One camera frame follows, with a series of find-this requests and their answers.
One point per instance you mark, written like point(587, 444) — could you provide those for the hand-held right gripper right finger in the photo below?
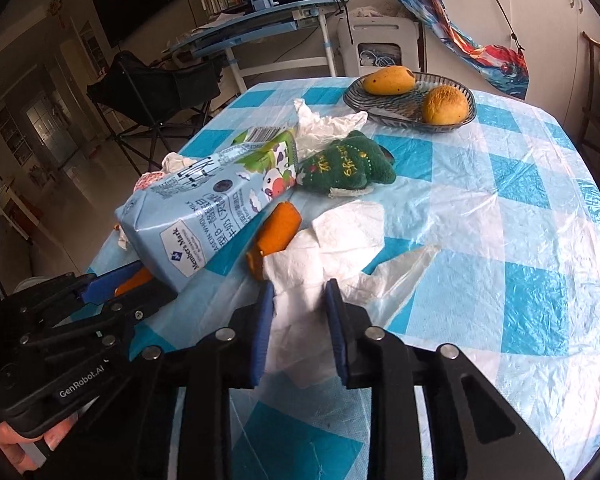
point(336, 335)

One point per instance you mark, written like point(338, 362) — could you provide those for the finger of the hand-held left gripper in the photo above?
point(107, 282)
point(115, 317)

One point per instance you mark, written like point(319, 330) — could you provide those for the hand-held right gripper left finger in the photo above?
point(261, 335)

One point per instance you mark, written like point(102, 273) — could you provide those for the clear plastic bag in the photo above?
point(405, 280)

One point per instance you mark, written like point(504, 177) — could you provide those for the large white paper tissue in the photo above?
point(325, 245)

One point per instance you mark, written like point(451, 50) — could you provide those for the light blue milk carton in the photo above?
point(195, 220)

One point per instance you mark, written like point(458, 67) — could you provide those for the person's left hand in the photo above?
point(17, 447)

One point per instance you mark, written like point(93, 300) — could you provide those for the orange carrot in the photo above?
point(279, 227)

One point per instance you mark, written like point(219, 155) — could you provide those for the crumpled red patterned wrapper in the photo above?
point(149, 180)

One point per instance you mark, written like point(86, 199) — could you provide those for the green plush toy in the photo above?
point(350, 165)

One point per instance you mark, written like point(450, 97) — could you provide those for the black folding chair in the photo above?
point(145, 85)

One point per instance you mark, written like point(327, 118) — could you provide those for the glass fruit bowl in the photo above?
point(380, 110)

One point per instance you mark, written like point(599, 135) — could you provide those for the rough yellow mango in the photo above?
point(445, 105)

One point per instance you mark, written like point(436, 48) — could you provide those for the smooth yellow mango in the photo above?
point(387, 81)

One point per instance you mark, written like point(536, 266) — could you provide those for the black television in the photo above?
point(135, 0)

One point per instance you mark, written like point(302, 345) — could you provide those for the blue glass desk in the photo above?
point(245, 27)

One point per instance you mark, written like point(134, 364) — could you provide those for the white plastic stool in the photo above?
point(375, 40)

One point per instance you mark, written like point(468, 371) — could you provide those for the colourful hanging bag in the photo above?
point(460, 45)

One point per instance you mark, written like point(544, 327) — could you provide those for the light blue pencil sharpener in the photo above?
point(262, 0)

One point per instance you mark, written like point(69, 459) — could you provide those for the dark wooden chair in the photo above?
point(592, 105)

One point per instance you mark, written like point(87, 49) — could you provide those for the white cabinet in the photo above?
point(550, 15)

